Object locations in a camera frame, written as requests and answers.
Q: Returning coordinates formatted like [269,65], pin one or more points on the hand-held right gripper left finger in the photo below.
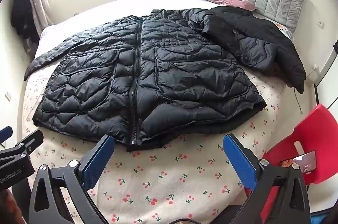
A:
[99,160]

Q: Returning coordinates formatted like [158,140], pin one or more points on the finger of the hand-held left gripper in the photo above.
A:
[30,142]
[5,135]

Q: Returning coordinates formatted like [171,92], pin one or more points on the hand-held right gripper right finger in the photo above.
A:
[239,160]

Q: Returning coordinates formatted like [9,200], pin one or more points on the black puffer jacket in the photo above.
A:
[184,76]

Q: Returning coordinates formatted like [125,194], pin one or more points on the dark hanging clothes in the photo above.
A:
[22,12]

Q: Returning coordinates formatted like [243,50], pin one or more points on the phone on chair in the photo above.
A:
[303,160]

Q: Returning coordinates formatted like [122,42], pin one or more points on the cherry print blanket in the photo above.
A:
[171,181]

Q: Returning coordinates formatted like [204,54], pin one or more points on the red plastic chair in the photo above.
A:
[311,134]

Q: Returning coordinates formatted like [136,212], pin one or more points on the white bedside furniture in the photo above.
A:
[328,68]

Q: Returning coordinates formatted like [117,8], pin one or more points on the black quilted coat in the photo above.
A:
[264,25]

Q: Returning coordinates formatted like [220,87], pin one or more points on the small floral cloth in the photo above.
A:
[284,29]

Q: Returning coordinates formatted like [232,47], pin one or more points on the large bed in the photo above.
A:
[105,7]

